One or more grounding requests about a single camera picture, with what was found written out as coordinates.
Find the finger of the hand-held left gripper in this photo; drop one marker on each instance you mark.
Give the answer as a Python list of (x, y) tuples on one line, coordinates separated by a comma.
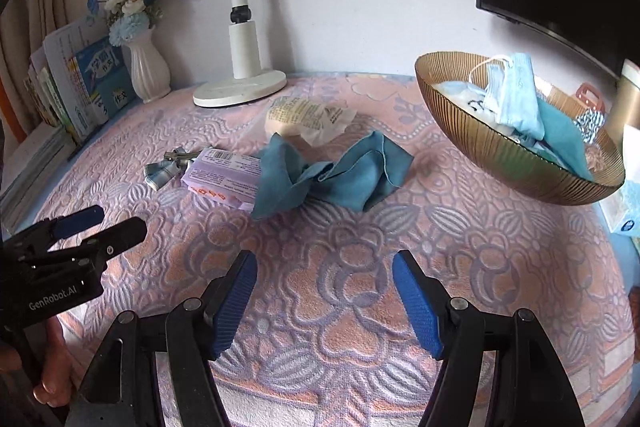
[(75, 217), (122, 234)]

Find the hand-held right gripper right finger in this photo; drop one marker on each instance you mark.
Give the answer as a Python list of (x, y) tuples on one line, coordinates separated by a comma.
[(417, 307)]

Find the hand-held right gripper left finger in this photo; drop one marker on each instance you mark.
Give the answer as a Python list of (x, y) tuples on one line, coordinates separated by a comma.
[(232, 307)]

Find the plaid fabric bow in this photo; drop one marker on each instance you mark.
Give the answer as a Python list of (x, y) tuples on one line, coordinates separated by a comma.
[(160, 172)]

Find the purple packet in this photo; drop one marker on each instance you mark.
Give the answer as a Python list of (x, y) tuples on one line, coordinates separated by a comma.
[(220, 172)]

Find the teal cloth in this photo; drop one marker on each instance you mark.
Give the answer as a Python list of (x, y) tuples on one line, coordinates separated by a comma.
[(560, 132), (350, 177)]

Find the gold ribbed bowl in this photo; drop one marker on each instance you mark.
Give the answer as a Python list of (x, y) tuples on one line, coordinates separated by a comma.
[(500, 162)]

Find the beige packaged sponge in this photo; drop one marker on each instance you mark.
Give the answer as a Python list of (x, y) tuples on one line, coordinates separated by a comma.
[(300, 117)]

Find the white plush toy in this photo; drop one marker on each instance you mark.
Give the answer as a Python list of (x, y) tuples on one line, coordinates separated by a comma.
[(475, 107)]

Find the bundle of blue face masks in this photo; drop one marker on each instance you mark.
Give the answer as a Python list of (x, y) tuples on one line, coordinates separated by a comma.
[(515, 102)]

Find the person's left hand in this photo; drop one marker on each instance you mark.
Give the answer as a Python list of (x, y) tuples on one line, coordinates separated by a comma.
[(52, 377)]

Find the stack of flat booklets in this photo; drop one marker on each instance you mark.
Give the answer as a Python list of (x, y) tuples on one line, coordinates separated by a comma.
[(35, 167)]

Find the pink floral towel mat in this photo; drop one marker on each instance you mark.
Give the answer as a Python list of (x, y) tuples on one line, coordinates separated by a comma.
[(325, 217)]

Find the row of upright books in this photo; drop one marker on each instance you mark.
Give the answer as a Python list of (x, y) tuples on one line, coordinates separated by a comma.
[(95, 77)]

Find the white ribbed vase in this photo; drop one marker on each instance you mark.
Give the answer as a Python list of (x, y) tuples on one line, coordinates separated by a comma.
[(147, 77)]

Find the blue tissue packet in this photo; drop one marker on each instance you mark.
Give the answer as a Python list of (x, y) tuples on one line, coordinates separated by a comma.
[(622, 217)]

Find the white desk lamp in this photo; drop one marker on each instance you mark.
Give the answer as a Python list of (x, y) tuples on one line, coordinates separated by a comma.
[(245, 47)]

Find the black white checkered scrunchie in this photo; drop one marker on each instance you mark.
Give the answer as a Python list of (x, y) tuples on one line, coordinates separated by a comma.
[(590, 127)]

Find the pink hair claw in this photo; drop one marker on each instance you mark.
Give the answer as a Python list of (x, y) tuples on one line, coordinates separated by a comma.
[(582, 89)]

